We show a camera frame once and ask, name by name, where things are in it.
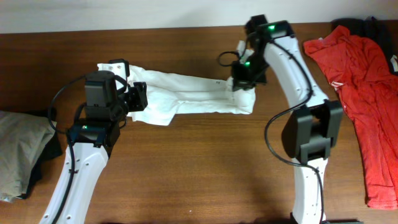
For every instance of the folded grey garment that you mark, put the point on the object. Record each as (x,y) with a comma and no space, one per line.
(23,138)

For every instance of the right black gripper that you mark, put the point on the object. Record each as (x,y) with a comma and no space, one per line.
(241,83)

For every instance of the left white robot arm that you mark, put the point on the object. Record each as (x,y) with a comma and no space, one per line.
(90,140)

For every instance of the black garment top right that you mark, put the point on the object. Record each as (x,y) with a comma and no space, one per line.
(375,30)

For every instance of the white printed t-shirt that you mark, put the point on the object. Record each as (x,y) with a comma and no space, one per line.
(169,94)

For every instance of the folded black garment left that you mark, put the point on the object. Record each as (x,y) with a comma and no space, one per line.
(51,150)

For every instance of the red t-shirt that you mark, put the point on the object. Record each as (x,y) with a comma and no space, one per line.
(356,68)

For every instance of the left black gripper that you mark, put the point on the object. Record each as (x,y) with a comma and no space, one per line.
(137,97)

